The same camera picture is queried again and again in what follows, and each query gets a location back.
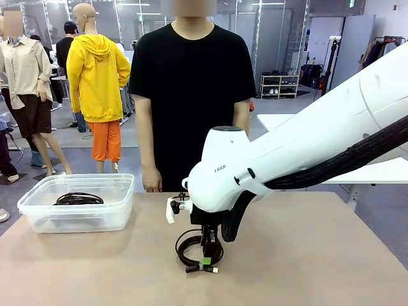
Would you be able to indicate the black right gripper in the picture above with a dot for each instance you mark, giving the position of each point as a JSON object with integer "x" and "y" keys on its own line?
{"x": 208, "y": 226}

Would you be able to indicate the person's right forearm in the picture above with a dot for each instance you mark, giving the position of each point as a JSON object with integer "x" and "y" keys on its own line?
{"x": 147, "y": 146}

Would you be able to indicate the person's left forearm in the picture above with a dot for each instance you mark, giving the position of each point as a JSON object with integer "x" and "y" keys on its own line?
{"x": 242, "y": 118}

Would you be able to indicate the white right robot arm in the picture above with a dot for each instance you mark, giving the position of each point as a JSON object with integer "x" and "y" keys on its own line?
{"x": 318, "y": 127}

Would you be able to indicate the person's right hand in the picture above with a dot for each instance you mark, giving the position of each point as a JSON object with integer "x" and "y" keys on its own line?
{"x": 152, "y": 181}

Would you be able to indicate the clear plastic storage container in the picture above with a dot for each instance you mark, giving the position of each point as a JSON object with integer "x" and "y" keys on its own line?
{"x": 79, "y": 220}

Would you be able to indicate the white table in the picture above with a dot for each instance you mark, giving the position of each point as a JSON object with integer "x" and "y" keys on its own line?
{"x": 274, "y": 121}

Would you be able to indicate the person in black t-shirt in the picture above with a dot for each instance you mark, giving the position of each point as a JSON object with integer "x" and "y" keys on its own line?
{"x": 191, "y": 95}

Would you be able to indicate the white shoe rack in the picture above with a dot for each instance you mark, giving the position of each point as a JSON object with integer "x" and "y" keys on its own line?
{"x": 280, "y": 86}

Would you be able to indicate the black bags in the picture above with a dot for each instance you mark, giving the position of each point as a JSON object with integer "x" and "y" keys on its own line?
{"x": 309, "y": 75}

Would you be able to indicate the mannequin in yellow hoodie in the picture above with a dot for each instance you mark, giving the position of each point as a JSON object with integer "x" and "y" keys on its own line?
{"x": 95, "y": 79}

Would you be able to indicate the black tripod stand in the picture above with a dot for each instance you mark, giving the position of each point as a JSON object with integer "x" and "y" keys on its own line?
{"x": 331, "y": 63}

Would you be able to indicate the person in dark trousers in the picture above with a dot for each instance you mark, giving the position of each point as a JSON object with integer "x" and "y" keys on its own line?
{"x": 4, "y": 153}

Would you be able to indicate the grey partition panel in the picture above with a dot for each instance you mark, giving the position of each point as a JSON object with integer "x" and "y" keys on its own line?
{"x": 350, "y": 48}

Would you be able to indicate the mannequin in beige shirt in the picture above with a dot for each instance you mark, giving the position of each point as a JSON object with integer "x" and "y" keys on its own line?
{"x": 25, "y": 70}

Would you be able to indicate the black clothes rack with garments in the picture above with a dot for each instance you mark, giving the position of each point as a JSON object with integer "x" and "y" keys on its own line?
{"x": 379, "y": 51}

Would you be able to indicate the background person in black shirt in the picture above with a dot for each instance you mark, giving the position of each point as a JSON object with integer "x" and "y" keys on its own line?
{"x": 70, "y": 27}

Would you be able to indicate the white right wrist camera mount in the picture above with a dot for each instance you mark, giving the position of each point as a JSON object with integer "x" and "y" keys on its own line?
{"x": 170, "y": 213}

